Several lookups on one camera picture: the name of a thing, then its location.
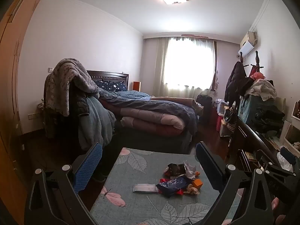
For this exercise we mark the sheer white curtain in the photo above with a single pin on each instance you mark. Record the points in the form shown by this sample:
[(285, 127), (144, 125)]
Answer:
[(185, 63)]

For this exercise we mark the black puffer jacket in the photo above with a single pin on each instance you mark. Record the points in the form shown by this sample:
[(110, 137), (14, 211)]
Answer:
[(79, 104)]

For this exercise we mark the blue fleece blanket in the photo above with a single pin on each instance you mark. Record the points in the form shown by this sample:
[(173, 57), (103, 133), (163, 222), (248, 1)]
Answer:
[(98, 121)]

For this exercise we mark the clear plastic storage box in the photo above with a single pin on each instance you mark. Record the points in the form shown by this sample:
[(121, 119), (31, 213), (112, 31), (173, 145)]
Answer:
[(221, 105)]

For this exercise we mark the wall socket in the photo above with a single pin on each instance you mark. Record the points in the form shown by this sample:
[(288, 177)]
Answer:
[(31, 116)]

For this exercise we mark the red container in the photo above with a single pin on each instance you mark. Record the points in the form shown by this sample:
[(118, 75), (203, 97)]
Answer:
[(218, 123)]

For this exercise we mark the wall switch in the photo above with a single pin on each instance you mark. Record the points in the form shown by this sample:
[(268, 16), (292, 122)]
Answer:
[(50, 70)]

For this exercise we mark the dark blue pouch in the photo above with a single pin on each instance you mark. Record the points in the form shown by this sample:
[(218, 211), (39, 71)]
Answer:
[(288, 155)]

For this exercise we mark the tan paper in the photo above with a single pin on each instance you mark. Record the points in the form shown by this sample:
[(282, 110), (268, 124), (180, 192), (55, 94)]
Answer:
[(192, 189)]

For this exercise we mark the white plastic bag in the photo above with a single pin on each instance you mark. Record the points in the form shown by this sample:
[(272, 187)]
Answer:
[(283, 164)]

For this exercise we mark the dark wooden dresser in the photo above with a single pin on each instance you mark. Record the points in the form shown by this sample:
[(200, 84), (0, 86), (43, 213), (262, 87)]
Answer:
[(248, 136)]

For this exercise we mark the dark blue snack bag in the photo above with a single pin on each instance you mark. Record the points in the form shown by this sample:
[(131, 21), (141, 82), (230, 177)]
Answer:
[(173, 185)]

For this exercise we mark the wooden coat rack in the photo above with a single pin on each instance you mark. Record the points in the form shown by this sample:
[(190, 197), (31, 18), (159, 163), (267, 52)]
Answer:
[(257, 61)]

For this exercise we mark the dark wooden bed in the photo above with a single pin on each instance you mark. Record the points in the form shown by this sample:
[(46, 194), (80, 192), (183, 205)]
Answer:
[(152, 144)]

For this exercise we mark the grey fuzzy blanket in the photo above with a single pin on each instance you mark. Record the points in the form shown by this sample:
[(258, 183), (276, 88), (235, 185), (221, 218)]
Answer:
[(68, 79)]

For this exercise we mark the orange peel piece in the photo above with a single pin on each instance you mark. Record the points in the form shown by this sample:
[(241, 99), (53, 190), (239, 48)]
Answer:
[(198, 173)]

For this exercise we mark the small orange box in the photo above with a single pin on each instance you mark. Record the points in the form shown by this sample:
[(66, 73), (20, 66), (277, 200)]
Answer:
[(197, 183)]

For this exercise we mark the star print pillow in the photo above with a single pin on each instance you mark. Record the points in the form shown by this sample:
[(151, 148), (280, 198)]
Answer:
[(110, 86)]

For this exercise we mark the wall air conditioner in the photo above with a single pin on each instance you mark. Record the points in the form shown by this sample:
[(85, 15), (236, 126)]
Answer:
[(247, 43)]

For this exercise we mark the striped bag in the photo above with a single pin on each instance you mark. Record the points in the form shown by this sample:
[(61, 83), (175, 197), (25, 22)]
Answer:
[(230, 126)]

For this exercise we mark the pink garment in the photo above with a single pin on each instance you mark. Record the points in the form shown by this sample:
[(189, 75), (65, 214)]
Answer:
[(257, 75)]

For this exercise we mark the white packet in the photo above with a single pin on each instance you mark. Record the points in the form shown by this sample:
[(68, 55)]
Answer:
[(144, 188)]

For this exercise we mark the white paper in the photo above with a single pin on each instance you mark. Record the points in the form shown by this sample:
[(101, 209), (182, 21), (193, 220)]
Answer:
[(190, 168)]

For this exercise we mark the wooden wardrobe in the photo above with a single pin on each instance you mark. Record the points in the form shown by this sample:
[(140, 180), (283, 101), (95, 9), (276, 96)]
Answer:
[(11, 75)]

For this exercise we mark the black hanging coat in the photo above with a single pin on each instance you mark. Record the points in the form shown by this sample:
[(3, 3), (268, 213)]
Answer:
[(238, 82)]

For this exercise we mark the brown folded blanket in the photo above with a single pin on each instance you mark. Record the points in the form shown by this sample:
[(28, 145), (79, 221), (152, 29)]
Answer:
[(173, 99)]

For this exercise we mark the brown curtain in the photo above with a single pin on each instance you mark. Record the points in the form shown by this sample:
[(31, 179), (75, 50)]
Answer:
[(215, 65)]

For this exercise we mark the person's right hand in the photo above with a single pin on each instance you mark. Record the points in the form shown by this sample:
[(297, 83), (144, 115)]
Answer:
[(276, 204)]

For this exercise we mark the dark blue quilt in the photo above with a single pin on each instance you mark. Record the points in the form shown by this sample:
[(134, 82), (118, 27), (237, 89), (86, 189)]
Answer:
[(152, 103)]

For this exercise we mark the white shelf unit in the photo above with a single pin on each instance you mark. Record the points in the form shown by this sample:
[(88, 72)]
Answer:
[(291, 131)]

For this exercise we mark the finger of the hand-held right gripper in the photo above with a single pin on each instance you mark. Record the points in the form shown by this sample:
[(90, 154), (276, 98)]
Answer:
[(279, 170)]

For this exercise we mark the floral grey tablecloth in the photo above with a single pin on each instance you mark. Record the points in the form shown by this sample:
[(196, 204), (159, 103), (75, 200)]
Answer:
[(140, 211)]

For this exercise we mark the teal box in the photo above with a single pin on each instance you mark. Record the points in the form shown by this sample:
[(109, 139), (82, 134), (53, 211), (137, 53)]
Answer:
[(250, 110)]

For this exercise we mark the white garment heap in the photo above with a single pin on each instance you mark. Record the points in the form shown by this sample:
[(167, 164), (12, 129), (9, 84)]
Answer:
[(262, 88)]

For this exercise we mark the wooden bedside cabinet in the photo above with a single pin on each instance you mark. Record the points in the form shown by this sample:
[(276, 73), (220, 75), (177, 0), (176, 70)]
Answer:
[(137, 86)]

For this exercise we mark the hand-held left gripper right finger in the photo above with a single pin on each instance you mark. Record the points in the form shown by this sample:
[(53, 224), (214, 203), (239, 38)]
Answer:
[(207, 163)]

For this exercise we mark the dark wrapper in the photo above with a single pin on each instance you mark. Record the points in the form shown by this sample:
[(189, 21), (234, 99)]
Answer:
[(175, 168)]

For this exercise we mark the books in desk shelf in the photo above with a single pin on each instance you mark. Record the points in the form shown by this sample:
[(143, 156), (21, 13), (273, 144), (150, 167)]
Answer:
[(249, 156)]

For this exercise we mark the dark clothes pile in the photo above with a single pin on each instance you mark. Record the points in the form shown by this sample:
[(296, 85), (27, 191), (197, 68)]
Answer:
[(269, 119)]

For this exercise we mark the black suitcase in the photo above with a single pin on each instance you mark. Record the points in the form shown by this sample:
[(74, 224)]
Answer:
[(204, 107)]

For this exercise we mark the red wrapper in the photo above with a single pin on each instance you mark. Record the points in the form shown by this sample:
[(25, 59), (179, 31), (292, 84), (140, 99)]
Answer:
[(164, 181)]

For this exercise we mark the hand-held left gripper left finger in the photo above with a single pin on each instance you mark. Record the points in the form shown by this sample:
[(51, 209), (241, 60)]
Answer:
[(88, 167)]

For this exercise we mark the pink folded comforter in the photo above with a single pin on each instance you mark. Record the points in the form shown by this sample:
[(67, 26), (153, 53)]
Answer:
[(152, 120)]

